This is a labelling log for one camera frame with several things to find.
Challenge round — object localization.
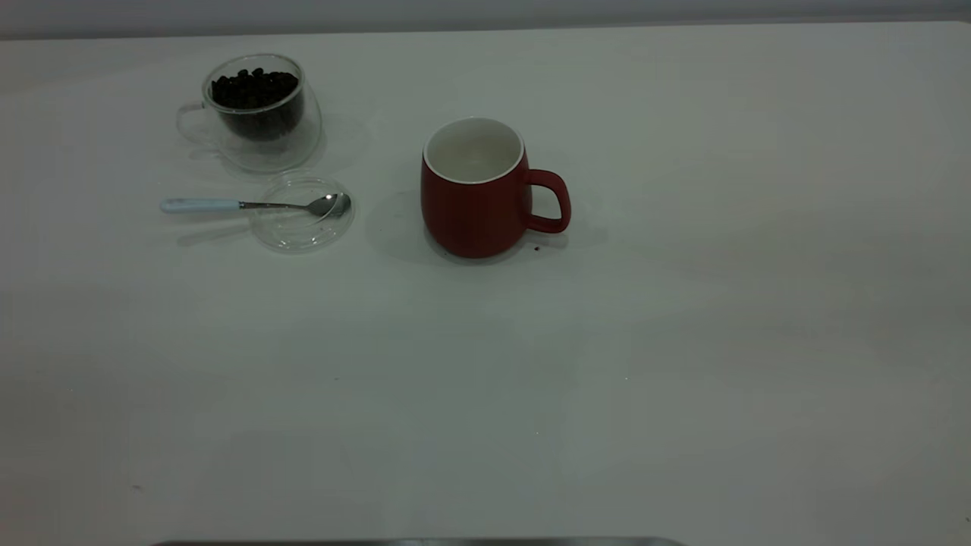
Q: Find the red ceramic mug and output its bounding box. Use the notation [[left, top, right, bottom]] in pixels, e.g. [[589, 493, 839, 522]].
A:
[[421, 116, 572, 259]]

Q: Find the double-walled glass cup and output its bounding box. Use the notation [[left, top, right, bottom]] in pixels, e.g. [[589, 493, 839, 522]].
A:
[[176, 53, 324, 175]]

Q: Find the dark coffee bean pile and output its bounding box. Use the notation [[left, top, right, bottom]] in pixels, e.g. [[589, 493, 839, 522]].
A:
[[210, 68, 306, 142]]

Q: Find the spoon with pale blue handle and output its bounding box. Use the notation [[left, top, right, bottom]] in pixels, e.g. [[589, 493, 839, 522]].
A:
[[160, 193, 351, 221]]

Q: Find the clear round glass lid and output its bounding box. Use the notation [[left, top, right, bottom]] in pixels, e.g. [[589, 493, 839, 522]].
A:
[[250, 176, 356, 253]]

